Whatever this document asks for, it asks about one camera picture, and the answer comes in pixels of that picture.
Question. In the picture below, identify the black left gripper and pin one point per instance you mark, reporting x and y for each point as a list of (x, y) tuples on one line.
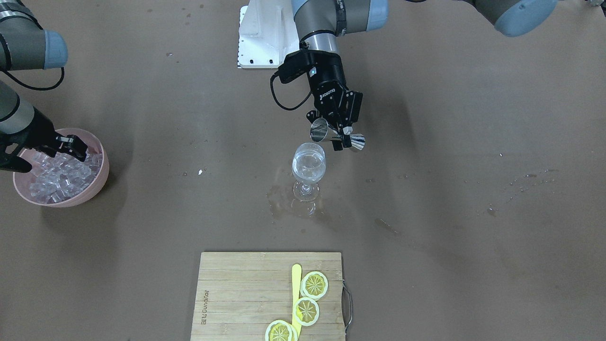
[(327, 80)]

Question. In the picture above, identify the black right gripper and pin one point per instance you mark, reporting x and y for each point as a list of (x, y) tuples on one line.
[(34, 131)]

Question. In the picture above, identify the steel cocktail jigger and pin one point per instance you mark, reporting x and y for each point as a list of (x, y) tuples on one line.
[(321, 131)]

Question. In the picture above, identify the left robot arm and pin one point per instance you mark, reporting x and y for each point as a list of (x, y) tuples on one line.
[(320, 22)]

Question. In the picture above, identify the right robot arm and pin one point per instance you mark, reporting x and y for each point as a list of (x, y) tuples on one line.
[(26, 46)]

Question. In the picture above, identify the clear wine glass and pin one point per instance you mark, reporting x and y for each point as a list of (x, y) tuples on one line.
[(308, 167)]

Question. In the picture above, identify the pile of clear ice cubes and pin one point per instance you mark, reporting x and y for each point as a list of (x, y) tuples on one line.
[(62, 177)]

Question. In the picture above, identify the pink bowl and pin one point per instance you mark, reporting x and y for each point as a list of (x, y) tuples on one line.
[(21, 181)]

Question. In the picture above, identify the lemon slice far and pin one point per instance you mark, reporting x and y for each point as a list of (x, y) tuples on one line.
[(314, 285)]

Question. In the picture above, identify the lemon slice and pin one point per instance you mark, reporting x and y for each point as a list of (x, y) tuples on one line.
[(314, 285), (306, 311), (280, 330)]

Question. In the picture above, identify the lemon slice middle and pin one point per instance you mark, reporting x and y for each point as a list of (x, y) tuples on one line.
[(306, 311)]

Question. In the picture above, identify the bamboo cutting board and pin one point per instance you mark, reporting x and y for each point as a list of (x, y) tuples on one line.
[(239, 294)]

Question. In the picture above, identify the lemon slice near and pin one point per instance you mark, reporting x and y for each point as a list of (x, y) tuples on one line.
[(280, 330)]

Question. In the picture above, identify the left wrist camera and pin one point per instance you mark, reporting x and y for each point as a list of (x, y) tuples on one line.
[(295, 65)]

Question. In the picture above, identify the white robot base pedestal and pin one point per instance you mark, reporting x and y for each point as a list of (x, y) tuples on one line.
[(267, 34)]

